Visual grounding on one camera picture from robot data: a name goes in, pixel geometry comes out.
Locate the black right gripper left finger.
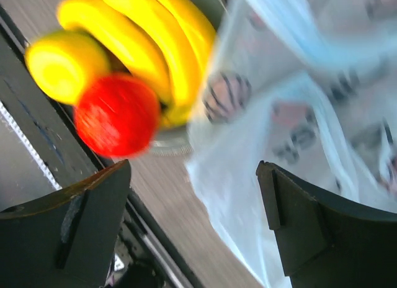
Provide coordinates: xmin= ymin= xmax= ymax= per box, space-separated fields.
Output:
xmin=1 ymin=160 xmax=131 ymax=287

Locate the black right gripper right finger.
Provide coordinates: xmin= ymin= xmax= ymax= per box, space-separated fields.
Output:
xmin=256 ymin=162 xmax=396 ymax=287

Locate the red fake tomato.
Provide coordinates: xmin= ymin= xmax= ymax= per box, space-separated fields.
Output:
xmin=74 ymin=73 xmax=161 ymax=158

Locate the light blue cartoon plastic bag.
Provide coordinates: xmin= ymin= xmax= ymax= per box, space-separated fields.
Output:
xmin=187 ymin=0 xmax=396 ymax=287

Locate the yellow fake mango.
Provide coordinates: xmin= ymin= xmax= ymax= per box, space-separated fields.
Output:
xmin=25 ymin=30 xmax=111 ymax=105

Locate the yellow fake banana bunch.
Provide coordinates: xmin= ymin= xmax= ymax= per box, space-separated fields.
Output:
xmin=56 ymin=0 xmax=216 ymax=128

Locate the grey-green round plate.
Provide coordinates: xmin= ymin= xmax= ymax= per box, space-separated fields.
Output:
xmin=149 ymin=0 xmax=226 ymax=156

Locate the slotted white cable duct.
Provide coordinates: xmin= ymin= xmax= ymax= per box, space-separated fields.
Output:
xmin=0 ymin=102 xmax=62 ymax=191

